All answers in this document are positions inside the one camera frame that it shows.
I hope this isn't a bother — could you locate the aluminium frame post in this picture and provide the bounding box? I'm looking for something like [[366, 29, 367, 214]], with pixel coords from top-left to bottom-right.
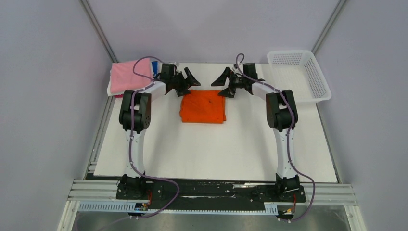
[[79, 0, 118, 63], [311, 0, 348, 55]]

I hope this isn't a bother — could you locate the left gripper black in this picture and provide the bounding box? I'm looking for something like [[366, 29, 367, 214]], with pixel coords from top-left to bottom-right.
[[170, 68, 200, 97]]

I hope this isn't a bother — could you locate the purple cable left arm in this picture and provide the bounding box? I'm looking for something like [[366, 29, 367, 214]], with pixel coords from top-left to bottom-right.
[[76, 56, 181, 228]]

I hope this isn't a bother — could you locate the orange t shirt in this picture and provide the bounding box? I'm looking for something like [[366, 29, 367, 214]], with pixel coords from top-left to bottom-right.
[[179, 90, 227, 124]]

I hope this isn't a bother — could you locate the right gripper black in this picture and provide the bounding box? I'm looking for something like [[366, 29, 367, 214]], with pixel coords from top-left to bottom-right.
[[212, 67, 248, 98]]

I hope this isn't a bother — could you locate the aluminium frame post left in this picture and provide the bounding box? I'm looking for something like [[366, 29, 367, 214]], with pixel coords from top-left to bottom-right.
[[79, 0, 118, 63]]

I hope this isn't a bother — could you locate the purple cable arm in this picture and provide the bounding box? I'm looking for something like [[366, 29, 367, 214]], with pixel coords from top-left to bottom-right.
[[76, 56, 181, 228], [235, 52, 316, 223]]

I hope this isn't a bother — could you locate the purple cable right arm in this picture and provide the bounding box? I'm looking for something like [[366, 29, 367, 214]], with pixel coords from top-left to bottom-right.
[[235, 52, 316, 223]]

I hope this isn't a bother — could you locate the white folded t shirt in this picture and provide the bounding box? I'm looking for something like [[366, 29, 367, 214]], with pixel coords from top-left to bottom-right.
[[106, 80, 128, 96]]

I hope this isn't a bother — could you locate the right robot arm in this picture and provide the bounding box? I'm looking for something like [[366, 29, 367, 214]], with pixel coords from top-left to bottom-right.
[[211, 63, 300, 201]]

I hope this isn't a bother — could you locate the aluminium frame post right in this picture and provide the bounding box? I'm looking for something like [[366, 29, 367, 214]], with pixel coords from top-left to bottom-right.
[[311, 0, 348, 55]]

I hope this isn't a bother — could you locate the pink folded t shirt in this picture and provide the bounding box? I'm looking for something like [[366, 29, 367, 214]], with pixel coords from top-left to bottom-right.
[[109, 58, 153, 90]]

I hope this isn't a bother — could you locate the blue folded t shirt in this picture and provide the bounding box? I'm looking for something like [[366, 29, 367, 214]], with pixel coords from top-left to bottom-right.
[[151, 61, 159, 77]]

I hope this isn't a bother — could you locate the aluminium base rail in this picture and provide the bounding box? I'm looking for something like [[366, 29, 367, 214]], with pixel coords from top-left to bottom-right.
[[58, 179, 366, 231]]

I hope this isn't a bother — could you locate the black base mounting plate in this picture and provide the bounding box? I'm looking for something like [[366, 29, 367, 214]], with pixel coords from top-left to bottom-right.
[[125, 179, 306, 211]]

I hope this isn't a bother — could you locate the white plastic basket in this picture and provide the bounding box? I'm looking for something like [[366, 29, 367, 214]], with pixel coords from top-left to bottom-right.
[[267, 50, 332, 104]]

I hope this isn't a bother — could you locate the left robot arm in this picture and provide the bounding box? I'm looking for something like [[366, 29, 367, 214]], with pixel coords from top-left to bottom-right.
[[116, 64, 200, 200]]

